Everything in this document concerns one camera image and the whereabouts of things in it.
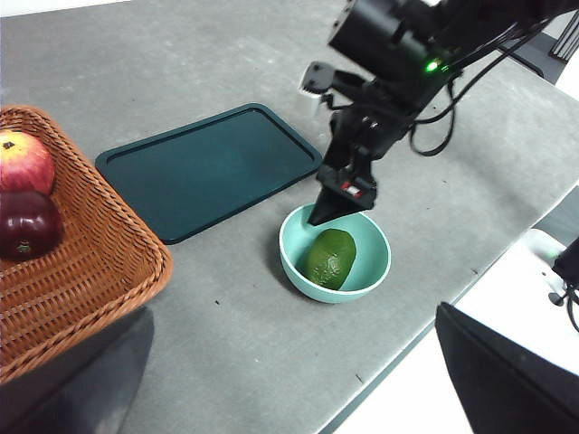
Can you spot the dark purple plum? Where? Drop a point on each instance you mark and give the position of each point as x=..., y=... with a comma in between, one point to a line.
x=27, y=223

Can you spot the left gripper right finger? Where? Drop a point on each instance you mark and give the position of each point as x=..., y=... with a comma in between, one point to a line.
x=506, y=380

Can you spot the brown wicker basket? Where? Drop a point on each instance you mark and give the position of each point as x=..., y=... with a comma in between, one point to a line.
x=86, y=289

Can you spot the black ribbed frame post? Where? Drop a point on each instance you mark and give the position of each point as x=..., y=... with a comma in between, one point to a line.
x=565, y=36

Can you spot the green avocado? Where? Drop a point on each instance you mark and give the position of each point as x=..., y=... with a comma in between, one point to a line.
x=330, y=260

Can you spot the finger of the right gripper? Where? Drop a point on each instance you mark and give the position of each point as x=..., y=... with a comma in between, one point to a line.
x=332, y=205

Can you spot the teal ceramic bowl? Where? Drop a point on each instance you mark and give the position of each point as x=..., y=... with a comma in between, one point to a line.
x=371, y=271

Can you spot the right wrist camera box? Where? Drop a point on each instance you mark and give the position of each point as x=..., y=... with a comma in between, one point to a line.
x=316, y=79

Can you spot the red yellow apple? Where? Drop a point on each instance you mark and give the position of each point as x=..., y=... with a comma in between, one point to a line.
x=22, y=163

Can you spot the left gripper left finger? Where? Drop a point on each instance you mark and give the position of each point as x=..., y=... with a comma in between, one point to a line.
x=81, y=384

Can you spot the black rectangular tray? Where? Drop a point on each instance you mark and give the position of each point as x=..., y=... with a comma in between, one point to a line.
x=208, y=172

